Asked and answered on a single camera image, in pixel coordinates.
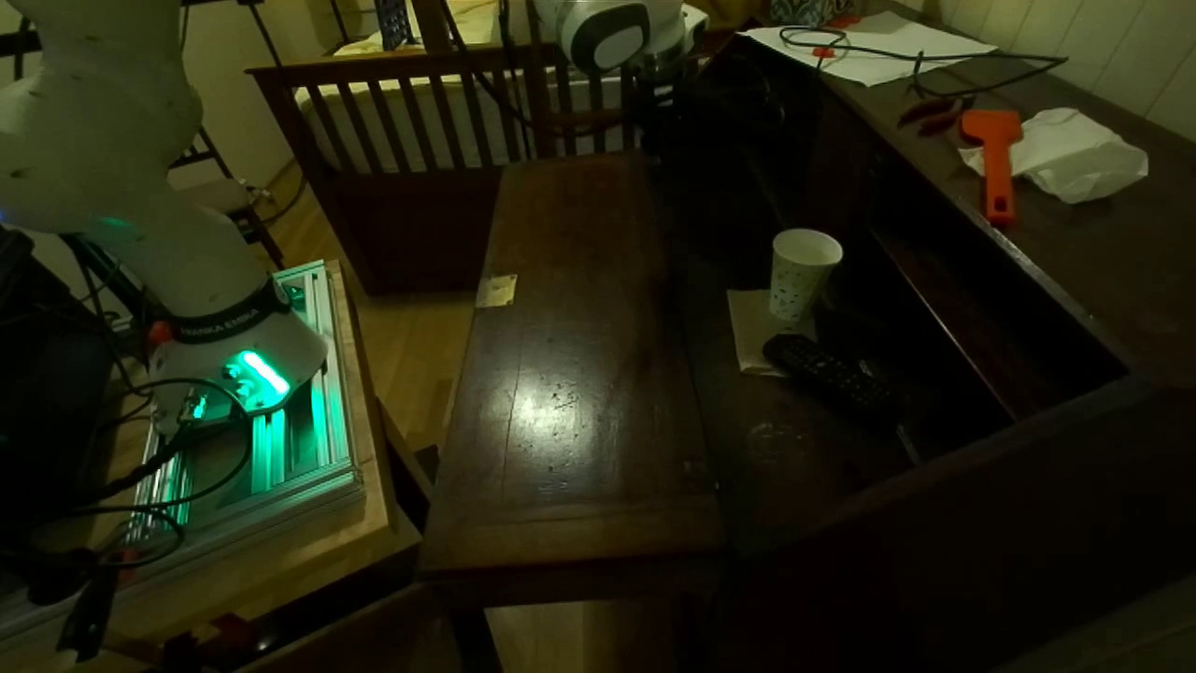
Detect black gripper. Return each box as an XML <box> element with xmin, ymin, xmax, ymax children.
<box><xmin>617</xmin><ymin>56</ymin><xmax>702</xmax><ymax>160</ymax></box>

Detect thin black cable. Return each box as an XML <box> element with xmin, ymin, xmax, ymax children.
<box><xmin>775</xmin><ymin>23</ymin><xmax>1073</xmax><ymax>106</ymax></box>

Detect green lit robot base box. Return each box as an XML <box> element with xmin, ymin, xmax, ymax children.
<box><xmin>120</xmin><ymin>254</ymin><xmax>365</xmax><ymax>552</ymax></box>

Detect patterned tissue box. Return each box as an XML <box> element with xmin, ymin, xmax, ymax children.
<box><xmin>758</xmin><ymin>0</ymin><xmax>862</xmax><ymax>30</ymax></box>

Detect white paper sheet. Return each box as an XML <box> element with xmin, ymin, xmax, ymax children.
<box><xmin>739</xmin><ymin>7</ymin><xmax>1001</xmax><ymax>94</ymax></box>

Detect white paper cup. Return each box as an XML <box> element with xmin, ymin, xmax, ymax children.
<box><xmin>765</xmin><ymin>225</ymin><xmax>847</xmax><ymax>334</ymax></box>

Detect white napkin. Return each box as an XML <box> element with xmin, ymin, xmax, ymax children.
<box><xmin>727</xmin><ymin>285</ymin><xmax>800</xmax><ymax>376</ymax></box>

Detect small brass plate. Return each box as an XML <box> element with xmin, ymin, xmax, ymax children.
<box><xmin>470</xmin><ymin>269</ymin><xmax>522</xmax><ymax>310</ymax></box>

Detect red pen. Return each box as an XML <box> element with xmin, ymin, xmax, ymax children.
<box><xmin>895</xmin><ymin>94</ymin><xmax>971</xmax><ymax>135</ymax></box>

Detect dark wooden secretary desk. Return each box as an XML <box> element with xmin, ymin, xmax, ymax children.
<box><xmin>414</xmin><ymin>0</ymin><xmax>1196</xmax><ymax>673</ymax></box>

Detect black remote control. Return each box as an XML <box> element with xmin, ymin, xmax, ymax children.
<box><xmin>758</xmin><ymin>327</ymin><xmax>915</xmax><ymax>432</ymax></box>

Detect crumpled white tissue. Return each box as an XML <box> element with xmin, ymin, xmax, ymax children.
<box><xmin>956</xmin><ymin>99</ymin><xmax>1156</xmax><ymax>207</ymax></box>

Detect light wooden robot platform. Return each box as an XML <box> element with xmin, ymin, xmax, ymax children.
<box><xmin>0</xmin><ymin>256</ymin><xmax>430</xmax><ymax>664</ymax></box>

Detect orange handled scraper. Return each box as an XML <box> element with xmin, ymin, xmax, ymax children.
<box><xmin>956</xmin><ymin>106</ymin><xmax>1027</xmax><ymax>228</ymax></box>

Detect black metal chair frame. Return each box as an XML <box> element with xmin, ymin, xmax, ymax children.
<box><xmin>165</xmin><ymin>116</ymin><xmax>287</xmax><ymax>273</ymax></box>

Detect black looped base cables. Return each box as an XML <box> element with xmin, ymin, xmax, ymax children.
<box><xmin>51</xmin><ymin>369</ymin><xmax>263</xmax><ymax>580</ymax></box>

